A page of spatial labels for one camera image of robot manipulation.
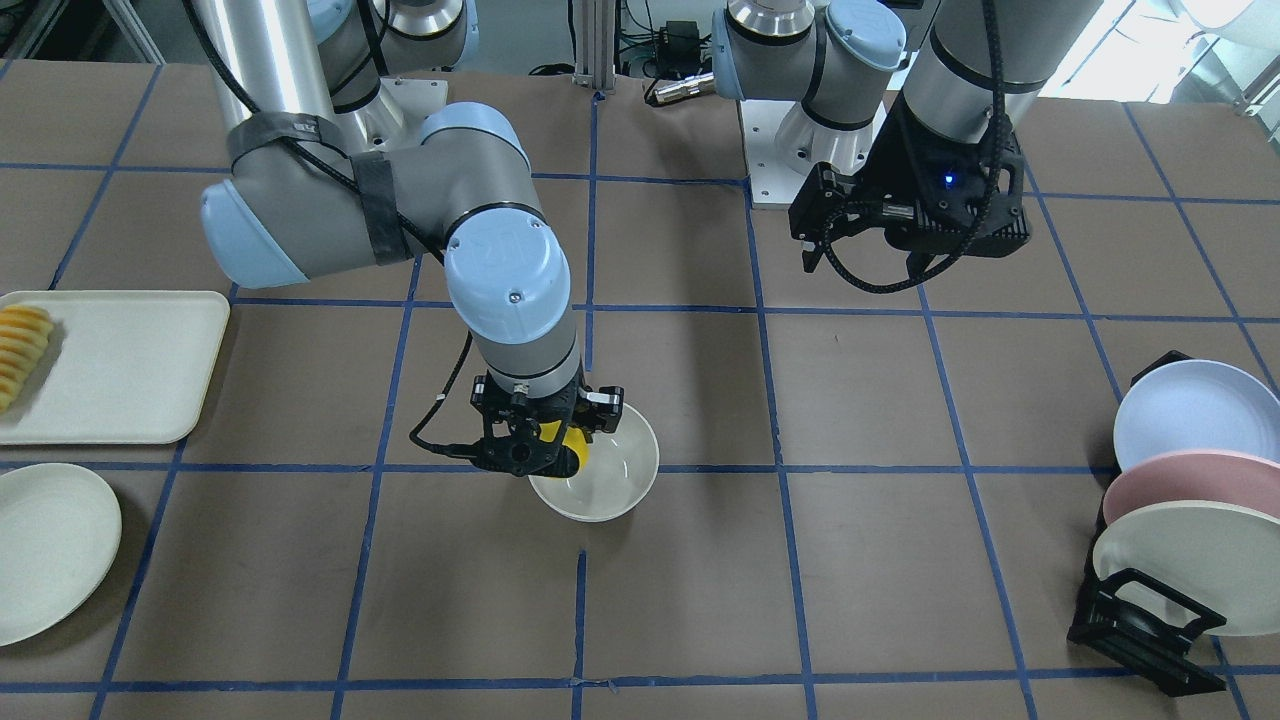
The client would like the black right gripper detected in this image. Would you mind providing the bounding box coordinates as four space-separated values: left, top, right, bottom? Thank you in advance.
470 372 625 477

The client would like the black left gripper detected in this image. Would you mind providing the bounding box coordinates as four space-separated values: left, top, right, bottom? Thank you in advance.
865 96 1030 258

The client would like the yellow lemon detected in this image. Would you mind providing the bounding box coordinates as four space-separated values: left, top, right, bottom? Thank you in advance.
539 421 590 479

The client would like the white bowl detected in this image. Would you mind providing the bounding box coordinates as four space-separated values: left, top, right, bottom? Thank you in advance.
530 404 660 521

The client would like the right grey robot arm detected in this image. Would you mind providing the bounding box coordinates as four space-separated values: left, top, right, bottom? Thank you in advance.
183 1 625 479

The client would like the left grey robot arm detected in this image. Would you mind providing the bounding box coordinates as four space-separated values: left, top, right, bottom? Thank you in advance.
710 1 1100 274

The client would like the lavender plate in rack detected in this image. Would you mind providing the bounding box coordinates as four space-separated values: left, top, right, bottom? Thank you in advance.
1112 359 1279 470

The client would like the cream rectangular tray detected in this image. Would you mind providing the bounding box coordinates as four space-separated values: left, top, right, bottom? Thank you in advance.
1 290 230 446

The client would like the pink plate in rack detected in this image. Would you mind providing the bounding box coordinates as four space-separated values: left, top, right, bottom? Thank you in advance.
1102 448 1279 523

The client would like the cream plate in rack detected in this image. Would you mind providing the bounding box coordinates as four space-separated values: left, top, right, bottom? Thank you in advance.
1092 501 1279 635

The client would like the cream round plate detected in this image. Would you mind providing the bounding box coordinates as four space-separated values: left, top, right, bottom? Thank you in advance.
1 462 123 646

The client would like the black dish rack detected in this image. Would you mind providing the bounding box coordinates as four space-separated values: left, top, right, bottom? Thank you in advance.
1068 350 1229 697

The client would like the sliced yellow mango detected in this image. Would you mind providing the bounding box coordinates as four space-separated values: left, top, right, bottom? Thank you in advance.
1 304 55 413

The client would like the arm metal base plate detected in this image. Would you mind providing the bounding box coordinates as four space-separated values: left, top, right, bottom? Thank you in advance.
739 100 887 210
335 77 449 155

